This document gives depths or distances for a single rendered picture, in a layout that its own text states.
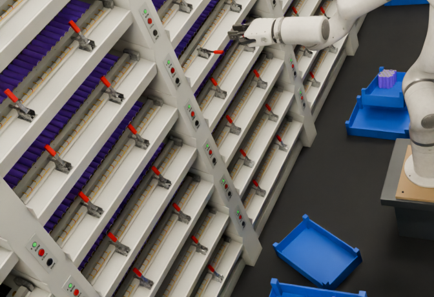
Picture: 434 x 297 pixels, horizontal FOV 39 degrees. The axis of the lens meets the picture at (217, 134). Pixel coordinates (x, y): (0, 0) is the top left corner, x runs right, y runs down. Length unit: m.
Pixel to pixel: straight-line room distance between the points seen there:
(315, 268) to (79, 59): 1.38
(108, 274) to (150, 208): 0.25
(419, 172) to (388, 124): 0.69
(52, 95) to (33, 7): 0.22
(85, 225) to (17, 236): 0.27
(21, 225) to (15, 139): 0.21
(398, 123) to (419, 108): 0.96
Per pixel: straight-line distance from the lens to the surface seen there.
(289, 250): 2.63
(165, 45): 1.89
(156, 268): 2.06
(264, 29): 1.93
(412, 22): 3.62
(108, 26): 1.72
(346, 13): 1.84
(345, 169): 2.86
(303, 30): 1.86
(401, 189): 2.36
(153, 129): 1.92
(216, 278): 2.41
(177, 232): 2.12
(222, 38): 2.19
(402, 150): 2.51
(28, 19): 1.51
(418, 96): 2.08
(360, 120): 3.06
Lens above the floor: 2.11
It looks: 41 degrees down
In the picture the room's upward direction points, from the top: 24 degrees counter-clockwise
